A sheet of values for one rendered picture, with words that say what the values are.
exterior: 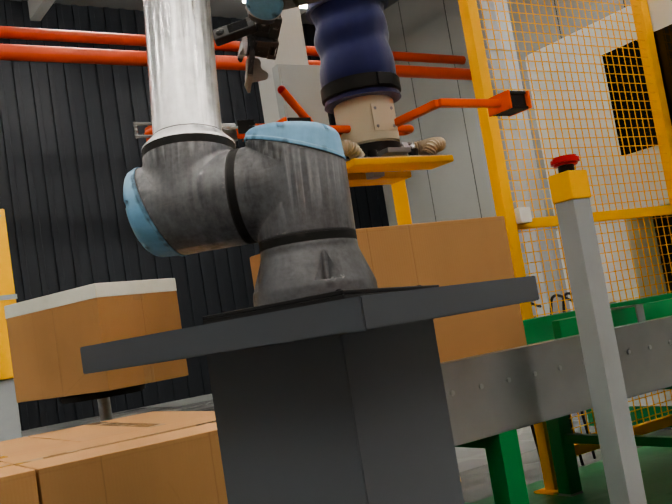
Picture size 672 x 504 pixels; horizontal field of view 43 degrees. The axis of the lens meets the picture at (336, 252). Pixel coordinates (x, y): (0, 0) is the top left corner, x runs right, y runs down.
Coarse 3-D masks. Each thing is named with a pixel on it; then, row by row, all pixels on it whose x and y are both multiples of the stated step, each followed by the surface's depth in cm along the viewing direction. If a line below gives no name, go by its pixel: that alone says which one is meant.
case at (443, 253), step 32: (416, 224) 222; (448, 224) 228; (480, 224) 234; (256, 256) 236; (384, 256) 215; (416, 256) 220; (448, 256) 226; (480, 256) 232; (448, 320) 223; (480, 320) 228; (512, 320) 234; (448, 352) 221; (480, 352) 227
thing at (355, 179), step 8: (352, 176) 242; (360, 176) 244; (384, 176) 248; (392, 176) 250; (400, 176) 252; (408, 176) 253; (352, 184) 249; (360, 184) 252; (368, 184) 254; (376, 184) 257; (384, 184) 259
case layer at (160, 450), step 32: (128, 416) 273; (160, 416) 250; (192, 416) 231; (0, 448) 227; (32, 448) 211; (64, 448) 197; (96, 448) 185; (128, 448) 174; (160, 448) 177; (192, 448) 181; (0, 480) 160; (32, 480) 163; (64, 480) 166; (96, 480) 169; (128, 480) 173; (160, 480) 176; (192, 480) 180; (224, 480) 183
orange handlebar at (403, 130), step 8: (424, 104) 226; (432, 104) 223; (440, 104) 222; (448, 104) 223; (456, 104) 225; (464, 104) 226; (472, 104) 228; (480, 104) 230; (488, 104) 231; (496, 104) 233; (408, 112) 232; (416, 112) 229; (424, 112) 226; (400, 120) 234; (408, 120) 232; (336, 128) 232; (344, 128) 234; (400, 128) 245; (408, 128) 246; (240, 136) 221
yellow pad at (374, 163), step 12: (372, 156) 228; (384, 156) 227; (396, 156) 229; (408, 156) 230; (420, 156) 232; (432, 156) 234; (444, 156) 237; (348, 168) 222; (360, 168) 225; (372, 168) 228; (384, 168) 231; (396, 168) 234; (408, 168) 238; (420, 168) 241; (432, 168) 244
